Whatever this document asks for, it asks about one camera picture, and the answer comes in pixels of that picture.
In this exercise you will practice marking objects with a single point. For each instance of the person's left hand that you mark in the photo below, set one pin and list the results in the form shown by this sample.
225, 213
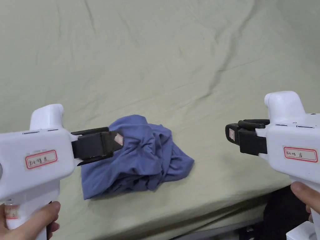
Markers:
51, 212

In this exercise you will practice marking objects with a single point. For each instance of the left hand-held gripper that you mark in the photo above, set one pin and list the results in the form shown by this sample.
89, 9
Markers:
37, 150

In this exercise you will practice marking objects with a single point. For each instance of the bed with pale green sheet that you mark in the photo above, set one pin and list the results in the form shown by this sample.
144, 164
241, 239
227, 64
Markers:
175, 62

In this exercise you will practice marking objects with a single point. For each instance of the person's legs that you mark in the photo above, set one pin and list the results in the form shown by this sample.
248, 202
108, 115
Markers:
282, 212

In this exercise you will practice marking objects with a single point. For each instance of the blue shirt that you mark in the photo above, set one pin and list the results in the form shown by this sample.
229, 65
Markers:
140, 162

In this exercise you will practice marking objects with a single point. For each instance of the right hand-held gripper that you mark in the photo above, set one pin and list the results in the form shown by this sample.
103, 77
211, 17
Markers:
287, 140

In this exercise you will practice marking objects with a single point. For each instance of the person's right hand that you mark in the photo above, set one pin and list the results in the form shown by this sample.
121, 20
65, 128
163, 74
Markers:
303, 193

